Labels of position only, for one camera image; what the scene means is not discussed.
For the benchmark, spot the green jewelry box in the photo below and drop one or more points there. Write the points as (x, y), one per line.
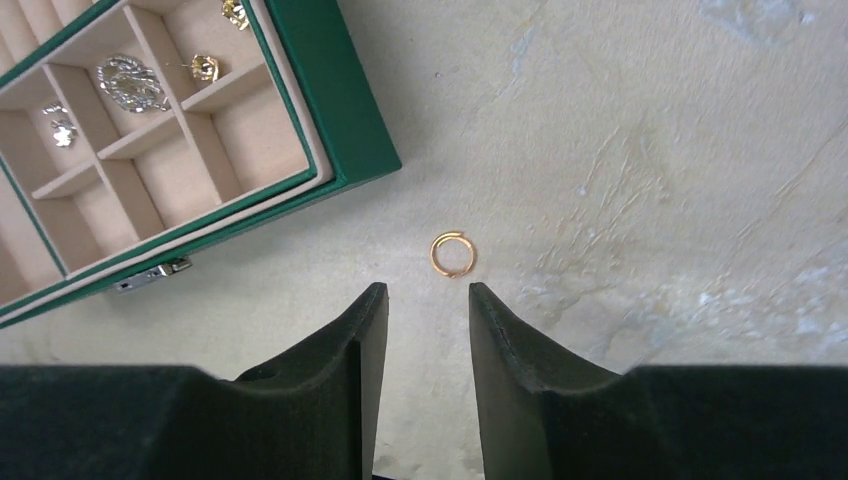
(331, 99)

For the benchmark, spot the small gold stud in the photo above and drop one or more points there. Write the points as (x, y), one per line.
(202, 67)

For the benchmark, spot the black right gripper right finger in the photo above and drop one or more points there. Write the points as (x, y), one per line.
(547, 413)

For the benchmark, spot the silver drop earring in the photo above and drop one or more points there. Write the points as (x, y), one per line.
(64, 131)

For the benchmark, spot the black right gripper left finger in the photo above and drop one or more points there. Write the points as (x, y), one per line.
(308, 413)

